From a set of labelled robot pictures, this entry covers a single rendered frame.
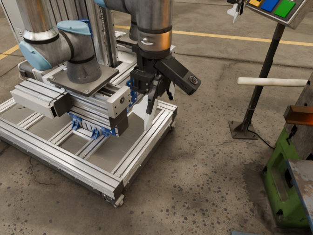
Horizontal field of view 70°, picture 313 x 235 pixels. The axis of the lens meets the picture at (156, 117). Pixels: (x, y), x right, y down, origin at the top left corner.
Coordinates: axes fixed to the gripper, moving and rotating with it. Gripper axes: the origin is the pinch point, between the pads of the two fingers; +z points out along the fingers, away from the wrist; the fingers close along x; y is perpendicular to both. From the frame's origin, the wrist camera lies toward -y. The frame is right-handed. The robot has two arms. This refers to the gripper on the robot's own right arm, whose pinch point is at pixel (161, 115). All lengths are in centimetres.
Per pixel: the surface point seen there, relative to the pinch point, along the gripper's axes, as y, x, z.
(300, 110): -32.8, -14.4, -4.6
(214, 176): -15, -55, 93
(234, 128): -15, -107, 91
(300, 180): -44, -17, 24
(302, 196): -45, -11, 24
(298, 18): -28, -92, -4
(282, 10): -20, -93, -6
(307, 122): -35.9, -15.3, -0.9
